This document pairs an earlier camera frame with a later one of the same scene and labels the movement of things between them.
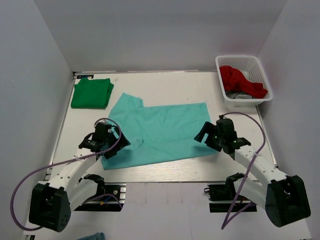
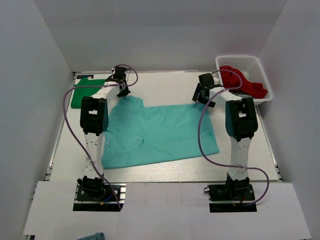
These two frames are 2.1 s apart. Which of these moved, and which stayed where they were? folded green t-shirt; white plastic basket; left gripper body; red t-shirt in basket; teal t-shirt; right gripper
Moved: right gripper; left gripper body
Stayed: folded green t-shirt; teal t-shirt; white plastic basket; red t-shirt in basket
